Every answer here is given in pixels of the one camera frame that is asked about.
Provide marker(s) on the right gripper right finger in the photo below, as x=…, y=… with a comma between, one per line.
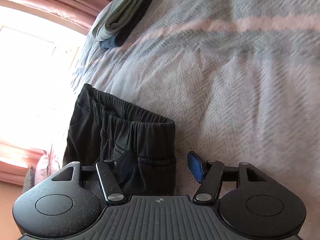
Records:
x=208, y=174

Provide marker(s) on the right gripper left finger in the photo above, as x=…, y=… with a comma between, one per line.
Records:
x=106, y=171

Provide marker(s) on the black trousers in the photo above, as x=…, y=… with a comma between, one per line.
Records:
x=104, y=127

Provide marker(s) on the pink pillow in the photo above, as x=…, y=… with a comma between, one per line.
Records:
x=48, y=164

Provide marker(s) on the grey checked pillow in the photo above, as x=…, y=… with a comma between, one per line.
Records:
x=29, y=180

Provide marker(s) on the pink and grey quilt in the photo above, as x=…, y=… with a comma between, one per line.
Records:
x=240, y=79

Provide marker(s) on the folded navy garment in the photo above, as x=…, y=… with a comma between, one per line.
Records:
x=119, y=38

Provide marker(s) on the folded grey garment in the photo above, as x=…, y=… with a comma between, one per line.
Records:
x=113, y=18

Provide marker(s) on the pink curtain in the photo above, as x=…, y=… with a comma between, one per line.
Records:
x=77, y=15

